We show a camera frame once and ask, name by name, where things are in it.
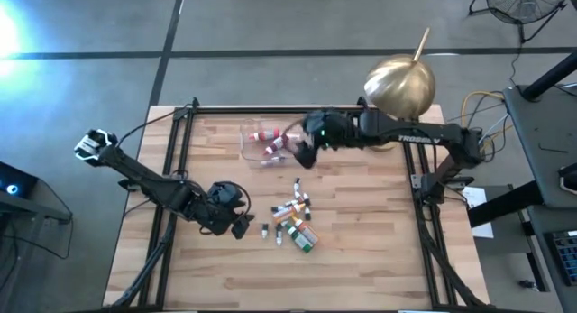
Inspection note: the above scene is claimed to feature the black aluminium table frame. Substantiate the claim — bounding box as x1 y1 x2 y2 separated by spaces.
102 96 492 310

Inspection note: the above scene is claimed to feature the grey side desk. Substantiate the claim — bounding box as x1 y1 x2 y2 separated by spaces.
467 51 577 313

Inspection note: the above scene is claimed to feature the black box with blue light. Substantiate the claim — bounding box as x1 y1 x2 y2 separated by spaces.
0 161 40 199

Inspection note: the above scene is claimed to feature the large red-capped dye bottle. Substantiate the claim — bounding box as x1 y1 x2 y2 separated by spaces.
249 128 281 143

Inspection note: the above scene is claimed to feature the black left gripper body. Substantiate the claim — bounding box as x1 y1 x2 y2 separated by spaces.
197 203 238 236

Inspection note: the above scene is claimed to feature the clear plastic bin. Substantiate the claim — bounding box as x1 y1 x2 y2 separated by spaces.
238 116 312 170

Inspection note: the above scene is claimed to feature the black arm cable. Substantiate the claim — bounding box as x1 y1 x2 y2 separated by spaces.
115 106 193 148

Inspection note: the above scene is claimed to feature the large green dye bottle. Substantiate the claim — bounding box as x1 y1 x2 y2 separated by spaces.
285 224 316 254

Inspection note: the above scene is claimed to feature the white paper sheet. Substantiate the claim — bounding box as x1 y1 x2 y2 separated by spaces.
461 185 496 240

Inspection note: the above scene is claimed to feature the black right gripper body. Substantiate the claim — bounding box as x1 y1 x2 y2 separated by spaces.
300 108 351 151

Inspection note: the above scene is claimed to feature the large orange yellow-tipped bottle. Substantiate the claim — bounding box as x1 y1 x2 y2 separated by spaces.
291 216 320 245

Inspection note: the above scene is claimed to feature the black keyboard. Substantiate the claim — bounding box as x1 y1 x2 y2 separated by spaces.
545 229 577 288

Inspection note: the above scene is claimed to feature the black hex key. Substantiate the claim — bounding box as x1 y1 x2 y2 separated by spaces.
537 143 571 155

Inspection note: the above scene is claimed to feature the large yellow-banded orange bottle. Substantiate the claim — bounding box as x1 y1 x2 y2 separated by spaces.
271 203 307 225

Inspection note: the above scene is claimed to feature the brass dome lamp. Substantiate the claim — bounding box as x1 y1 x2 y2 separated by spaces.
362 26 437 121

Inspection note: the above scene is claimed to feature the yellow cable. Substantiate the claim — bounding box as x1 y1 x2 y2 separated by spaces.
459 90 507 130

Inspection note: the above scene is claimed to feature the black floor fan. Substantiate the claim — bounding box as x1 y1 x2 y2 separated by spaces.
467 0 572 44

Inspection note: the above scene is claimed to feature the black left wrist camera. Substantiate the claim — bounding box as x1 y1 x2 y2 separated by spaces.
206 180 248 211

